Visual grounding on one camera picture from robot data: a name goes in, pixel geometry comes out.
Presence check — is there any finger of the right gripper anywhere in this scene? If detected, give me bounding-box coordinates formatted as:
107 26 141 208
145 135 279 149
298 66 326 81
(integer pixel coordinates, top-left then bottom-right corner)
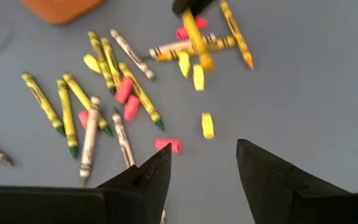
194 0 216 12
172 0 192 16

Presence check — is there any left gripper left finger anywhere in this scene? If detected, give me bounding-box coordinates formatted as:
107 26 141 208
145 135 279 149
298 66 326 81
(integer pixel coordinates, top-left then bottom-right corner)
96 143 172 224

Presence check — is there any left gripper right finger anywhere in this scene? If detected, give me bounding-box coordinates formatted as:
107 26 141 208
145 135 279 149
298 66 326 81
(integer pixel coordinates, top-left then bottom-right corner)
236 139 351 224

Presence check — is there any orange-tipped yellow crayon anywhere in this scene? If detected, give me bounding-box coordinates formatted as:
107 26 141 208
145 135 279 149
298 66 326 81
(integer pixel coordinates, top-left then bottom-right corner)
218 0 255 71
155 34 237 62
180 8 214 72

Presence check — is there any green-tipped yellow crayon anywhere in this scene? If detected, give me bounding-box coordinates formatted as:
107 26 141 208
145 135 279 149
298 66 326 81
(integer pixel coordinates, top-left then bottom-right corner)
62 72 114 138
56 78 80 160
118 62 166 132
100 37 124 88
21 72 67 138
87 30 117 96

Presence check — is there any pink eraser cap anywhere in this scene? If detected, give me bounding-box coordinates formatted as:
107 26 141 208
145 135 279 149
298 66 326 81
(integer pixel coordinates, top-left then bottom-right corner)
195 14 209 30
175 26 190 40
154 138 183 155
78 110 90 131
114 77 134 105
123 95 141 122

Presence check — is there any yellow eraser cap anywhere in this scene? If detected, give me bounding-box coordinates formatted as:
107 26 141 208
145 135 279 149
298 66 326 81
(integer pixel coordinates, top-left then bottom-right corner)
192 63 206 92
178 50 191 79
201 112 216 140
83 53 102 75

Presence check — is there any orange plastic bin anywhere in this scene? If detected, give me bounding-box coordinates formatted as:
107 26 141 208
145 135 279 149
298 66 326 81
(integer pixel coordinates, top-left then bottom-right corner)
19 0 107 26

